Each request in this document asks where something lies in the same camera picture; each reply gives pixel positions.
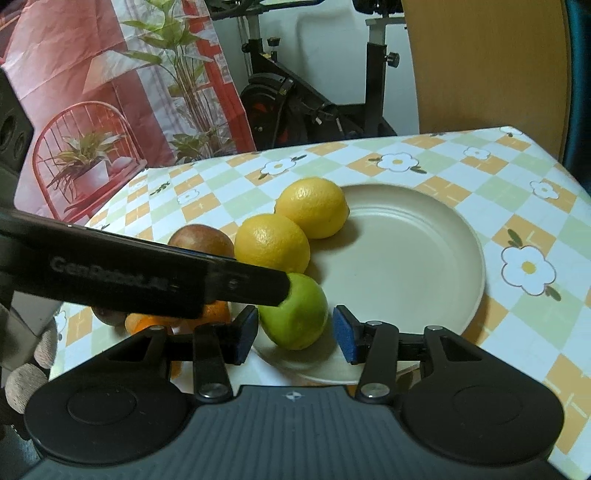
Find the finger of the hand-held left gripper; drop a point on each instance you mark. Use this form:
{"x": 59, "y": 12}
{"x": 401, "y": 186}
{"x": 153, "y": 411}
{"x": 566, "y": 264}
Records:
{"x": 249, "y": 281}

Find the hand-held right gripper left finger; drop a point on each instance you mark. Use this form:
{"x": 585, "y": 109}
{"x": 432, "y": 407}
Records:
{"x": 249, "y": 332}

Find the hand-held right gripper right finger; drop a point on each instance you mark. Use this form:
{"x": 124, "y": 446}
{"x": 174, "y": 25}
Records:
{"x": 344, "y": 334}

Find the green round fruit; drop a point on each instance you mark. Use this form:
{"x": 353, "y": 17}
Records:
{"x": 300, "y": 314}

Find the small brown fruit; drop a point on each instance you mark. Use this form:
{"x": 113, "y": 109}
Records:
{"x": 110, "y": 317}

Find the beige round plate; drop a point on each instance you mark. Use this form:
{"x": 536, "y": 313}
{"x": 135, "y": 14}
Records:
{"x": 406, "y": 258}

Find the person's left hand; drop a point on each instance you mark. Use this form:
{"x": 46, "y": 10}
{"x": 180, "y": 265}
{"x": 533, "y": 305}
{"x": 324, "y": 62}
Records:
{"x": 27, "y": 383}

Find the yellow lemon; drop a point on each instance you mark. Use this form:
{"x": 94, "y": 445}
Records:
{"x": 272, "y": 242}
{"x": 314, "y": 207}

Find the red apple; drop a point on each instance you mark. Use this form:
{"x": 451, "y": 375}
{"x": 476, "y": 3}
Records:
{"x": 201, "y": 239}

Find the black exercise bike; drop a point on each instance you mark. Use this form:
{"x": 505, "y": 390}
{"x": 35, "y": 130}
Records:
{"x": 277, "y": 92}

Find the checked floral tablecloth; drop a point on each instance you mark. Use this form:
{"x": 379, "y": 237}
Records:
{"x": 508, "y": 194}

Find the printed backdrop cloth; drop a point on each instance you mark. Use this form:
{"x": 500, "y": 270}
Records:
{"x": 69, "y": 46}

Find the wooden board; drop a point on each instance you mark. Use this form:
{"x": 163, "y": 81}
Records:
{"x": 485, "y": 69}

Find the dark blue curtain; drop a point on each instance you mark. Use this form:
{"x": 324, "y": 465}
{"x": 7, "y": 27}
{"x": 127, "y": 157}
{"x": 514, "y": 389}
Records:
{"x": 579, "y": 69}

